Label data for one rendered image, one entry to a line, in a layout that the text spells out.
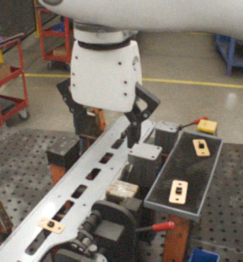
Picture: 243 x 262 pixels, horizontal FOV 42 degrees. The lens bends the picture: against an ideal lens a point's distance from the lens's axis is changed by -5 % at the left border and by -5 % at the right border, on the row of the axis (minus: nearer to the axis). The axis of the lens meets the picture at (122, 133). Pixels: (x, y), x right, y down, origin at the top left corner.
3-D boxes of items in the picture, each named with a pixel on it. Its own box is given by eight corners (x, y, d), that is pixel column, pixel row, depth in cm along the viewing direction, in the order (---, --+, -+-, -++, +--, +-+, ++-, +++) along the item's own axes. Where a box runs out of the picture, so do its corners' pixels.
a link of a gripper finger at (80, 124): (86, 92, 53) (88, 127, 57) (69, 89, 54) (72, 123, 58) (76, 99, 51) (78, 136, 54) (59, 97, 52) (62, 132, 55)
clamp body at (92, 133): (84, 165, 169) (80, 101, 150) (110, 172, 164) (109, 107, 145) (74, 177, 161) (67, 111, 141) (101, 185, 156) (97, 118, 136)
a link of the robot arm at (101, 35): (146, 16, 45) (145, 35, 47) (91, 11, 48) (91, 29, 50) (122, 28, 39) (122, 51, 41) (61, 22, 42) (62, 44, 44)
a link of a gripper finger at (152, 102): (163, 82, 46) (158, 117, 49) (112, 71, 48) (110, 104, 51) (160, 85, 45) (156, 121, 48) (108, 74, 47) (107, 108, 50)
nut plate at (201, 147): (192, 140, 104) (192, 137, 103) (204, 140, 104) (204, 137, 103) (197, 155, 97) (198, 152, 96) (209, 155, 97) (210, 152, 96)
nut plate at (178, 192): (173, 181, 87) (173, 177, 87) (187, 183, 87) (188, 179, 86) (168, 202, 80) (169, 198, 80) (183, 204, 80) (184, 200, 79)
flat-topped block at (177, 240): (167, 251, 122) (180, 157, 98) (187, 257, 119) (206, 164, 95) (158, 271, 114) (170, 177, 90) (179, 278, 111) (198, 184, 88)
